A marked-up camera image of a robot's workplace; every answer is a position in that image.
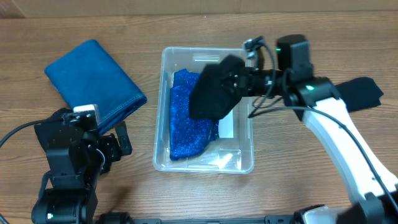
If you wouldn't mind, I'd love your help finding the black cloth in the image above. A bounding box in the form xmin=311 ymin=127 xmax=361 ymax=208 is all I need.
xmin=189 ymin=55 xmax=248 ymax=120
xmin=34 ymin=108 xmax=72 ymax=152

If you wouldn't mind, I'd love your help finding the blue glitter cloth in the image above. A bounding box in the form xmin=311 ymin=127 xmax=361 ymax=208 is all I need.
xmin=169 ymin=69 xmax=219 ymax=161

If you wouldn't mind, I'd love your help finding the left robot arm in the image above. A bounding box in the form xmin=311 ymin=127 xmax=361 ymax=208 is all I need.
xmin=31 ymin=108 xmax=132 ymax=223

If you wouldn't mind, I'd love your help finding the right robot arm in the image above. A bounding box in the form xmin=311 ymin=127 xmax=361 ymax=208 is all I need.
xmin=229 ymin=34 xmax=397 ymax=223

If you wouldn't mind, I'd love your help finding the white label in container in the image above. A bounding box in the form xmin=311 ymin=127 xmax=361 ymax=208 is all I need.
xmin=218 ymin=110 xmax=234 ymax=139

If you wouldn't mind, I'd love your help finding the clear plastic container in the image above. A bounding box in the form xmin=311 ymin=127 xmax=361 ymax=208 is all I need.
xmin=153 ymin=47 xmax=254 ymax=174

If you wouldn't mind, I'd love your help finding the teal folded towel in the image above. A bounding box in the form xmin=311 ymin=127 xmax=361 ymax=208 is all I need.
xmin=44 ymin=40 xmax=147 ymax=134

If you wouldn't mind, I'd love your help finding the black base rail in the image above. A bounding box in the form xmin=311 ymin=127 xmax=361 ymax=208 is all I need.
xmin=96 ymin=211 xmax=327 ymax=224

